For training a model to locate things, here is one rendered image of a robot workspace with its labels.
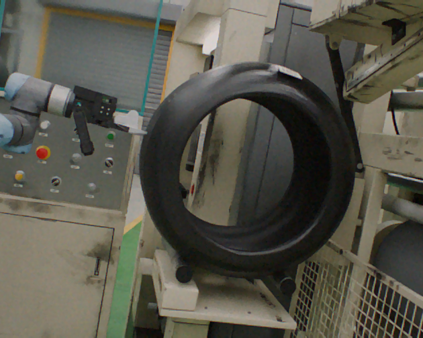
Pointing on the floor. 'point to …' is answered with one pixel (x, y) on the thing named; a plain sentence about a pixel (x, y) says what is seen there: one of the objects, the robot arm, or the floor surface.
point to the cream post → (223, 137)
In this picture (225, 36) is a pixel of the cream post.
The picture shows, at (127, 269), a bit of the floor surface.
